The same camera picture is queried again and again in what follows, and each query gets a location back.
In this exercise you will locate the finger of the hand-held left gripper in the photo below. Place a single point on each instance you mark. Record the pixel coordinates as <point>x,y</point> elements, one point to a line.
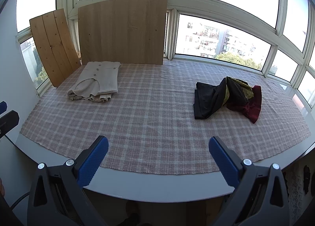
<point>8,122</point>
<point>2,107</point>

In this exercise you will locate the apartment building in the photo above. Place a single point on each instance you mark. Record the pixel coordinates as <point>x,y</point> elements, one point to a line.
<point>209,39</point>

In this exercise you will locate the white window frame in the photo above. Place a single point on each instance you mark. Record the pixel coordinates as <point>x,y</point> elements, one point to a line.
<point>246,16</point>

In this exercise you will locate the white lace cloth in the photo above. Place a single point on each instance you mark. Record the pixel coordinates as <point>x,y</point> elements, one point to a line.
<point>295,191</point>

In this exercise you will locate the beige knitted cardigan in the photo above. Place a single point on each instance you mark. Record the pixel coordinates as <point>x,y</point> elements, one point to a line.
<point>98,80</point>

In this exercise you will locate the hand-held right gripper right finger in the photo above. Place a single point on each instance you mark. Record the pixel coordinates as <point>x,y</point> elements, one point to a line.
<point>224,162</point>

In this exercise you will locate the light wooden board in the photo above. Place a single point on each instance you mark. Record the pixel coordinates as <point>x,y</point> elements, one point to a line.
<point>123,31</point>

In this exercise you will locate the pine plank board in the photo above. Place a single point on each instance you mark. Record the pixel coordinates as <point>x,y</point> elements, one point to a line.
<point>54,48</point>

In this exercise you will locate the dark red garment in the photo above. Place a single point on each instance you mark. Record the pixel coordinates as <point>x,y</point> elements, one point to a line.
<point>253,103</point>

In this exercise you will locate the black skirt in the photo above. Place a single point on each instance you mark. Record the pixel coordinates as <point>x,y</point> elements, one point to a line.
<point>209,98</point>

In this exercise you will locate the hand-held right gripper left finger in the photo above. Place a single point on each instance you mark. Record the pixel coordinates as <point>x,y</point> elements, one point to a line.
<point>94,159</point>

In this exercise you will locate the pink plaid blanket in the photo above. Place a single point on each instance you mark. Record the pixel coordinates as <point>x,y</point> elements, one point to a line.
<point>152,117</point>

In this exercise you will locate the green trees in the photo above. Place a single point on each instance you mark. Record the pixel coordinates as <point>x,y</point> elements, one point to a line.
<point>236,60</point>

